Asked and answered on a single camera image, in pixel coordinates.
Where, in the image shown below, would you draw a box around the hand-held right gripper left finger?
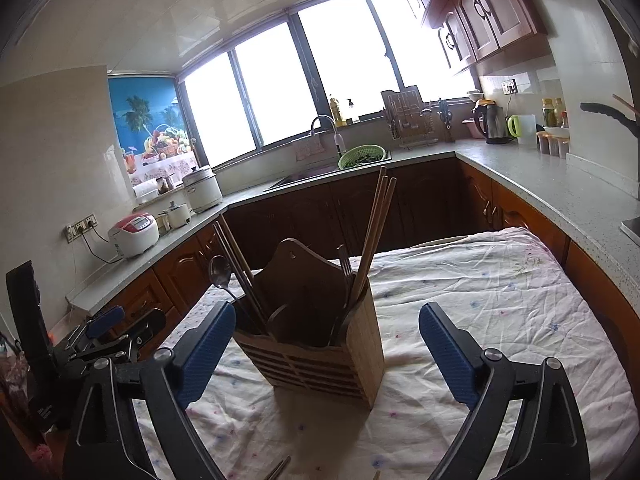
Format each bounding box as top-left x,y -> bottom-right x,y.
62,300 -> 237,480

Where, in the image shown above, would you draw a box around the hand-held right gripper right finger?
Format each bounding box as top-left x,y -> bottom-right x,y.
419,302 -> 593,480

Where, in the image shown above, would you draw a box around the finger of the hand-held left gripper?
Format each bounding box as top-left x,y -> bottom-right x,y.
70,308 -> 167,362
65,305 -> 126,348

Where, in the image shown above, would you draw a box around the steel spoon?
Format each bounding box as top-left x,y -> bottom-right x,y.
207,255 -> 251,321

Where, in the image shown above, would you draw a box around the bamboo utensil holder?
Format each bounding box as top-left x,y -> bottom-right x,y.
232,237 -> 386,409

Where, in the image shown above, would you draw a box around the steel fork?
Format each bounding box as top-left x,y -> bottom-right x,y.
336,244 -> 357,306

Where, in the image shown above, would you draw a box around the patterned plastic bag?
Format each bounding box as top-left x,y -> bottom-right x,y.
0,340 -> 31,411

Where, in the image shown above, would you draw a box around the white floral tablecloth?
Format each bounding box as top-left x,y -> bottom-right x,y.
132,226 -> 640,480

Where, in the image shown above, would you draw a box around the dark utensil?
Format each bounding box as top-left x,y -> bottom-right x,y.
265,302 -> 291,341

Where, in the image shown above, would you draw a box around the white and red rice cooker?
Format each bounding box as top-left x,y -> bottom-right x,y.
107,212 -> 161,260

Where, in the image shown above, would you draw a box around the small white cooker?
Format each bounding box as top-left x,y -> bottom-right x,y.
159,201 -> 193,233

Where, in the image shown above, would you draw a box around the large white cooker pot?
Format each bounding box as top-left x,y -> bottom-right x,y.
181,165 -> 224,214

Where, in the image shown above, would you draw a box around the steel kitchen sink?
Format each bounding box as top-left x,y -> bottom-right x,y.
264,162 -> 396,192

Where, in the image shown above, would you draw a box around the blue palm tree poster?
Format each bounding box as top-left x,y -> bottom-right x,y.
109,77 -> 198,196

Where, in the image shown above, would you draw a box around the green colander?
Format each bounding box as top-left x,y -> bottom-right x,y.
337,144 -> 388,171

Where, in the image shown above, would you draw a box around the pink dishcloth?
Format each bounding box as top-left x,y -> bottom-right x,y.
291,137 -> 326,162

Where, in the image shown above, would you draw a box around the row of spice jars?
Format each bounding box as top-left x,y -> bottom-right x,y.
536,132 -> 571,158

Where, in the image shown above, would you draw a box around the green and white pitcher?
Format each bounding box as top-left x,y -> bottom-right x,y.
507,114 -> 538,147

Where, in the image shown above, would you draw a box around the steel electric kettle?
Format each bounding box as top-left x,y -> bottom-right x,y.
472,99 -> 516,146

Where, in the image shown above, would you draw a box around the black scissors holder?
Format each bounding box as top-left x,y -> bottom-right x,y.
436,98 -> 453,143

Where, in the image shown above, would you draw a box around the metal dish rack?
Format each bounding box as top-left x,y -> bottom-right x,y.
381,85 -> 441,151

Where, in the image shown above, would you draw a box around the steel sink faucet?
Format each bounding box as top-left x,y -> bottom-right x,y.
310,115 -> 346,158

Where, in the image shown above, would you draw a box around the kitchen window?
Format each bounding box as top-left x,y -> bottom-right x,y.
177,0 -> 476,168

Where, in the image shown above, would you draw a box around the black power cable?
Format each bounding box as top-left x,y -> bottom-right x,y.
80,232 -> 123,266

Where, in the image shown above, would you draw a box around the wooden wall cabinets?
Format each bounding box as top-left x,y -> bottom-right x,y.
382,0 -> 548,77

